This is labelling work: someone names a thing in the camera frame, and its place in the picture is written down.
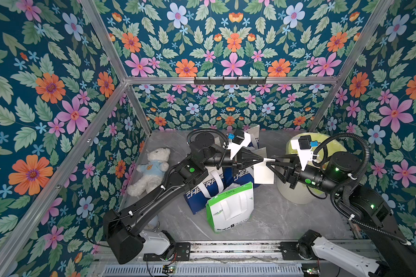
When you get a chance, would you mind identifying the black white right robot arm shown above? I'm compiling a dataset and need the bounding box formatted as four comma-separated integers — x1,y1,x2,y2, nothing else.
266,133,416,277

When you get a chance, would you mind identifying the back right blue white bag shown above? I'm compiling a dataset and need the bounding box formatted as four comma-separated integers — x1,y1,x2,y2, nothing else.
245,125,260,150

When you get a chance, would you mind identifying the blue white bag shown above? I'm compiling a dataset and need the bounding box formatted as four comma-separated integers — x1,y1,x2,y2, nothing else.
222,147,267,187
245,125,260,150
184,167,226,215

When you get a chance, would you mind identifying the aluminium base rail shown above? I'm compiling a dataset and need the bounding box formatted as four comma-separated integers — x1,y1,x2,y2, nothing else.
89,239,389,277

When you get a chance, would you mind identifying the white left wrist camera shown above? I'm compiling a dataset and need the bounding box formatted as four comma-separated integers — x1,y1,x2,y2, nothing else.
227,130,251,159

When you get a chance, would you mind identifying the white trash bin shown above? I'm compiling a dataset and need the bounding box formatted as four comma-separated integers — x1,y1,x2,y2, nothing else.
275,178,325,204

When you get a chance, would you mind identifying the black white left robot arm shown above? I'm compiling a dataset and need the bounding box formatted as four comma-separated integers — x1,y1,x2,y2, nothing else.
104,129,263,264

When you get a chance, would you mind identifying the front left blue white bag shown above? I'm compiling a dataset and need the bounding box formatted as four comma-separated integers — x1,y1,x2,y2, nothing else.
184,167,226,215

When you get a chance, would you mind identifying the white teddy bear blue shirt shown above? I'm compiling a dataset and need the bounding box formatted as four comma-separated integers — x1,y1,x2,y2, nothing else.
127,148,171,197

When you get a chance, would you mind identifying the green white takeout bag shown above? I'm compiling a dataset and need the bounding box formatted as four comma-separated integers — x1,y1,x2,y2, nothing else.
206,182,254,233

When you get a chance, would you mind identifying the black wall hook rail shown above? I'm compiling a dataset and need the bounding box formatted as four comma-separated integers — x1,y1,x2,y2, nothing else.
193,76,267,86

